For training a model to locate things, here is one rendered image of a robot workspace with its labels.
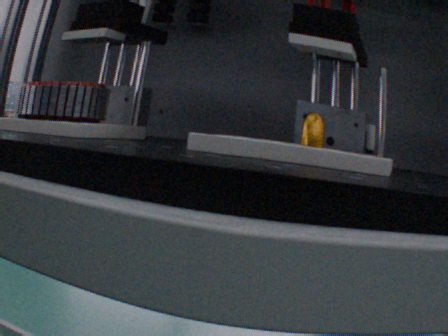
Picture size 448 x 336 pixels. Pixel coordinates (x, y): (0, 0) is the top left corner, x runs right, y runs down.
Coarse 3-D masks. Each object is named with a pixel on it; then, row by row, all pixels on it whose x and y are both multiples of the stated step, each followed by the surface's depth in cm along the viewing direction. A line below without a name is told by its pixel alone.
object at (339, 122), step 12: (300, 108) 67; (312, 108) 67; (324, 108) 66; (336, 108) 66; (300, 120) 67; (324, 120) 66; (336, 120) 66; (348, 120) 66; (360, 120) 65; (300, 132) 67; (336, 132) 66; (348, 132) 66; (360, 132) 65; (324, 144) 67; (336, 144) 66; (348, 144) 66; (360, 144) 65
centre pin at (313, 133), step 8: (312, 112) 54; (304, 120) 54; (312, 120) 54; (320, 120) 54; (304, 128) 54; (312, 128) 54; (320, 128) 54; (304, 136) 54; (312, 136) 54; (320, 136) 54; (304, 144) 54; (312, 144) 54; (320, 144) 54
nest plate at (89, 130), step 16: (0, 128) 55; (16, 128) 54; (32, 128) 54; (48, 128) 53; (64, 128) 53; (80, 128) 52; (96, 128) 55; (112, 128) 58; (128, 128) 62; (144, 128) 66
